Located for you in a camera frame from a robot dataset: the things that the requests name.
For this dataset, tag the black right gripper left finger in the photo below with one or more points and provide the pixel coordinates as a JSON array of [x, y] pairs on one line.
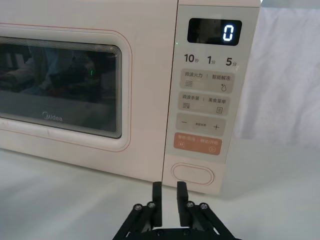
[[152, 212]]

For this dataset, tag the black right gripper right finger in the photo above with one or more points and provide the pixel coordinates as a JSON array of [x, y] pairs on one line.
[[190, 212]]

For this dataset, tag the white table cloth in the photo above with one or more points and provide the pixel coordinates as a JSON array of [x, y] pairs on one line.
[[62, 200]]

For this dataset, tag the microwave control panel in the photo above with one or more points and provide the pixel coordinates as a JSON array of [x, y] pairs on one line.
[[207, 82]]

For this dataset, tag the cream microwave oven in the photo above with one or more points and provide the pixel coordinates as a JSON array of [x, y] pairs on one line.
[[100, 87]]

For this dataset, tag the white curtain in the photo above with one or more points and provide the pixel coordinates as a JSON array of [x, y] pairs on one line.
[[287, 70]]

